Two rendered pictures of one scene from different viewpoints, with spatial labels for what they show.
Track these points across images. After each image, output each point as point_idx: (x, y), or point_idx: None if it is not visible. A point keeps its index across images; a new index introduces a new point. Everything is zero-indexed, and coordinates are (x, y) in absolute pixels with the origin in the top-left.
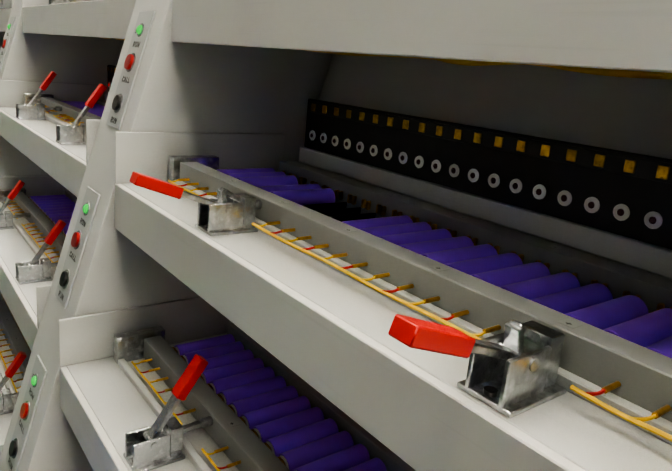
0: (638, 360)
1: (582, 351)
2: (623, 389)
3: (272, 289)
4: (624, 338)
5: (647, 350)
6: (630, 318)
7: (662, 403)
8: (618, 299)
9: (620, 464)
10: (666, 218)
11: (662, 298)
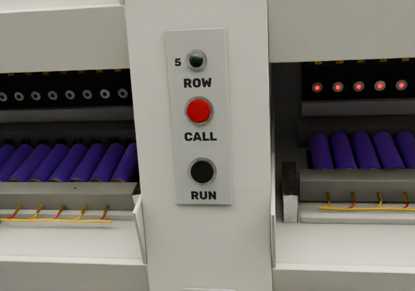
0: (23, 192)
1: (0, 198)
2: (24, 206)
3: None
4: (20, 178)
5: (27, 183)
6: (25, 159)
7: (39, 204)
8: (16, 151)
9: (29, 243)
10: (24, 93)
11: (39, 136)
